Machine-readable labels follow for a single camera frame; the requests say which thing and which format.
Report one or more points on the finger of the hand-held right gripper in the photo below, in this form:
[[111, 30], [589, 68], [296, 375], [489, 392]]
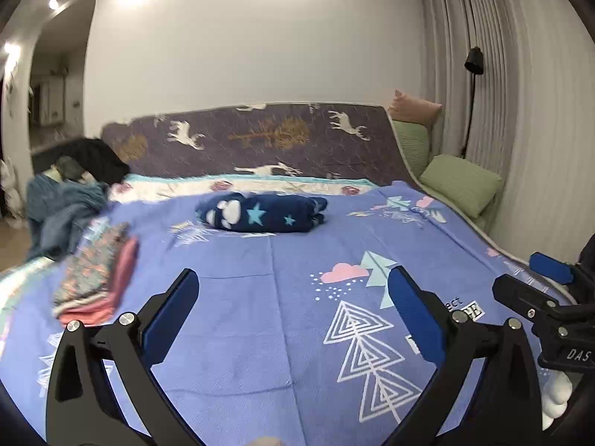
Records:
[[551, 267], [520, 292]]

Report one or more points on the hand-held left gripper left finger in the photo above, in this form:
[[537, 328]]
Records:
[[172, 316]]

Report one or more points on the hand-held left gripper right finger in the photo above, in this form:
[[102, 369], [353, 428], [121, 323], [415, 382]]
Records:
[[413, 316]]

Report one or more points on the navy fleece pajama top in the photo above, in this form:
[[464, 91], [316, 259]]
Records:
[[269, 213]]

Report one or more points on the folded pink clothes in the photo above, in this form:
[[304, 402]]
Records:
[[118, 283]]

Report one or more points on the folded floral clothes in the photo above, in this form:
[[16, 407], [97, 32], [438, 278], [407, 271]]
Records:
[[93, 265]]

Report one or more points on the person's right hand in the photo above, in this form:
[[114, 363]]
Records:
[[555, 395]]

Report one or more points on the green seat cushion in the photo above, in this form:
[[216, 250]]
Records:
[[483, 217]]

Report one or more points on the blue printed blanket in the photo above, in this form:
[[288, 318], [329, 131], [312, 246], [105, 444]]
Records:
[[288, 288]]

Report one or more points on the green pillow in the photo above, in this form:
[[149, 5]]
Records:
[[460, 183], [411, 146]]

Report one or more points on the white quilt with teal edge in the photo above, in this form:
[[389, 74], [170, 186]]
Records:
[[186, 186]]

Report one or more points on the white pleated curtain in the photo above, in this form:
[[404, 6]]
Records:
[[534, 125]]

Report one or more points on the teal fleece blanket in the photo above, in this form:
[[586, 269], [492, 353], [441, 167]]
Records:
[[56, 213]]

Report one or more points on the black clothing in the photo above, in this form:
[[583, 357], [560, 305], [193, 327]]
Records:
[[100, 160]]

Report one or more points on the grey green cloth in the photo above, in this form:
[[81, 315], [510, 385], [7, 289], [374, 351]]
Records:
[[69, 167]]

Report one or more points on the purple deer print mattress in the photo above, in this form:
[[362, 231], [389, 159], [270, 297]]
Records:
[[302, 148]]

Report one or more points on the pink pillow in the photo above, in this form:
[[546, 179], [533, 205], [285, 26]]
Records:
[[413, 107]]

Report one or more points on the black floor lamp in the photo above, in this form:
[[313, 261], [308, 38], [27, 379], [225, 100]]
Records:
[[475, 60]]

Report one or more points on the ceiling spotlight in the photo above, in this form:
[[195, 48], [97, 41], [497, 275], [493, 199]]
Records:
[[53, 3]]

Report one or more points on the white wall cabinet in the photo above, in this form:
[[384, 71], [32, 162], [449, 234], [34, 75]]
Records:
[[51, 97]]

